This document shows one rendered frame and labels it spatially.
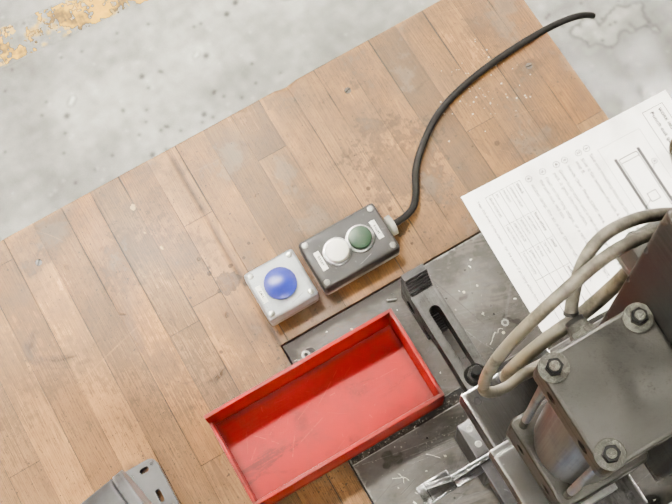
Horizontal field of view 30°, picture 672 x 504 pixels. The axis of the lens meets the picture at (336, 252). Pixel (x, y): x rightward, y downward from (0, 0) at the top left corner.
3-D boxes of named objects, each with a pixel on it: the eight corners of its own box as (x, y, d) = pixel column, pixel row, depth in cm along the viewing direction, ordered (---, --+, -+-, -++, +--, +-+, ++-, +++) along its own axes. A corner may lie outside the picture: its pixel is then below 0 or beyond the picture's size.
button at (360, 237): (344, 237, 153) (343, 232, 151) (364, 226, 154) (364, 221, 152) (356, 257, 153) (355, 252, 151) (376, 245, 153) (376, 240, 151)
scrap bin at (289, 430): (210, 424, 149) (202, 415, 143) (391, 320, 152) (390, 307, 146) (259, 513, 146) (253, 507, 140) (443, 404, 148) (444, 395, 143)
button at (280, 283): (259, 281, 152) (257, 276, 150) (287, 265, 153) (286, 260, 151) (275, 308, 151) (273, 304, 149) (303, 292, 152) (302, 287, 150)
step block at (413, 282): (401, 296, 153) (400, 275, 144) (421, 284, 153) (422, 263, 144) (428, 340, 151) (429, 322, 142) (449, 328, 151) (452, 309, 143)
